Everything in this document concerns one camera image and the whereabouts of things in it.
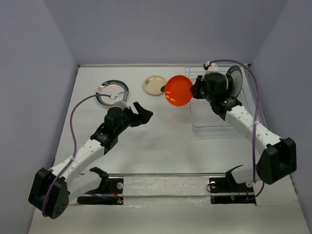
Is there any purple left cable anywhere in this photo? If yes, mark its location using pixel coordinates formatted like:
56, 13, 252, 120
41, 94, 113, 217

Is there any purple cable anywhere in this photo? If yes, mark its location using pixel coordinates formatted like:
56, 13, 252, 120
41, 94, 113, 217
207, 59, 265, 201

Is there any cream plate with small motifs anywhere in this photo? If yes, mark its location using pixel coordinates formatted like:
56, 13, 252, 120
225, 75, 230, 90

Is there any white wire dish rack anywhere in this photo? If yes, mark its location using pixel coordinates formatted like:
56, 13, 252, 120
185, 66, 250, 137

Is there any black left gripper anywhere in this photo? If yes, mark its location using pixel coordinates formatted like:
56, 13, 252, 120
115, 102, 153, 136

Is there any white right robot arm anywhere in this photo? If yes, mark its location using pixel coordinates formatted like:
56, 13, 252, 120
189, 67, 297, 191

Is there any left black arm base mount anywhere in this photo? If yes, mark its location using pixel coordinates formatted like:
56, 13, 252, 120
77, 178, 124, 205

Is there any white plate green lettered rim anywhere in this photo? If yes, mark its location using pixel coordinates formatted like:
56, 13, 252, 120
226, 65, 243, 98

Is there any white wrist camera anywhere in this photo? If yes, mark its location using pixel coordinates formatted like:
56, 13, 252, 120
110, 91, 128, 110
203, 61, 219, 76

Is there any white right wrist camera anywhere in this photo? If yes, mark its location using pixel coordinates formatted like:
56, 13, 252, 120
203, 61, 219, 76

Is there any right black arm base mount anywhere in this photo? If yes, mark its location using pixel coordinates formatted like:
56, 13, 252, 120
206, 177, 256, 204

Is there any orange plate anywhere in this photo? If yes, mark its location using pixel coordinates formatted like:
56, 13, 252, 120
164, 75, 193, 107

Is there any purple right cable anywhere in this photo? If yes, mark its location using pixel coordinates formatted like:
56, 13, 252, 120
207, 59, 265, 201

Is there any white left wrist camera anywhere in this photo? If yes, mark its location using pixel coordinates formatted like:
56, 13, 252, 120
110, 91, 128, 110

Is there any large green red rimmed plate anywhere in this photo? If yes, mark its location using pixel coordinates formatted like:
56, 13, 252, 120
96, 80, 129, 107

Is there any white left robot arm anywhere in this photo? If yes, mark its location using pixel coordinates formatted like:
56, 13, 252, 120
28, 102, 153, 219

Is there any cream plate with black patch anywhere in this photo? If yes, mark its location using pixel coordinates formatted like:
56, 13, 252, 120
142, 75, 167, 96

